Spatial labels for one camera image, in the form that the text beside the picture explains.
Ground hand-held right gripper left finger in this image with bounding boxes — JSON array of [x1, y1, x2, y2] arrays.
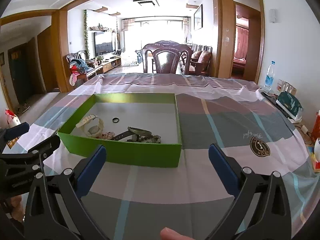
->
[[24, 144, 107, 240]]

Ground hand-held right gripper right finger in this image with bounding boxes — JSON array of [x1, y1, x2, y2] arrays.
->
[[208, 144, 293, 240]]

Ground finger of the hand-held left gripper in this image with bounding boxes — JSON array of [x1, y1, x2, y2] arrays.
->
[[0, 122, 30, 150], [25, 134, 62, 170]]

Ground pink red bead bracelet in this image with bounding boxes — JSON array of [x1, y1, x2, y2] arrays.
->
[[96, 131, 115, 140]]

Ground green cardboard box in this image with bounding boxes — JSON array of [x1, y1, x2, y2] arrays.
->
[[57, 93, 183, 168]]

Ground silver bangle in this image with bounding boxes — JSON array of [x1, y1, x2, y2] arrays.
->
[[127, 126, 152, 142]]

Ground brown wooden bead bracelet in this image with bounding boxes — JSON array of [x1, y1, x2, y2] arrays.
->
[[137, 134, 162, 144]]

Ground person's left hand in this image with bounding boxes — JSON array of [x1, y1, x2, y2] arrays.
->
[[9, 195, 25, 222]]

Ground person's right hand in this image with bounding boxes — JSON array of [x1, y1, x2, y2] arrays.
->
[[160, 227, 194, 240]]

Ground red white paper bag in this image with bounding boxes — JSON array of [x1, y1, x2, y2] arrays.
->
[[5, 109, 22, 128]]

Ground white wristwatch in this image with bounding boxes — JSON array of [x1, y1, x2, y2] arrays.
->
[[76, 114, 104, 138]]

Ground wooden bench with clothes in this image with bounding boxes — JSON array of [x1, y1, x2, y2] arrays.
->
[[66, 51, 97, 82]]

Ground teal gift bag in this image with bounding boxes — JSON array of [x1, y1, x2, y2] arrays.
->
[[276, 91, 304, 120]]

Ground wooden television cabinet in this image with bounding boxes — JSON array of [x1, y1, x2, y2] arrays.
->
[[96, 56, 122, 73]]

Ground clear plastic water bottle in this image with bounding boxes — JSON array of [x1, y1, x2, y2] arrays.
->
[[263, 60, 276, 92]]

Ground small upright boxes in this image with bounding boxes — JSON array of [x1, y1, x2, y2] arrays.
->
[[277, 79, 297, 94]]

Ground wooden sofa with cushions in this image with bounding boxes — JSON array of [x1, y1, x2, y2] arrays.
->
[[189, 44, 213, 77]]

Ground flat screen television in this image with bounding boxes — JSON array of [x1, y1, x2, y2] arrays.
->
[[94, 32, 116, 55]]

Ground green vine garland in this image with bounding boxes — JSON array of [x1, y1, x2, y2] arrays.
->
[[83, 9, 90, 58]]

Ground dark carved wooden chair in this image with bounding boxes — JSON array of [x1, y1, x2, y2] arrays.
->
[[142, 40, 193, 75]]

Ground pink curtain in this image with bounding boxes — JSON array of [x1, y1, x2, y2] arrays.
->
[[235, 26, 248, 59]]

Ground black ceiling light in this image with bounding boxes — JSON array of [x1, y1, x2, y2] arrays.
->
[[133, 0, 160, 7]]

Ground framed wall picture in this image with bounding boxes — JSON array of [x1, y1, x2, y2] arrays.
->
[[194, 4, 203, 30]]

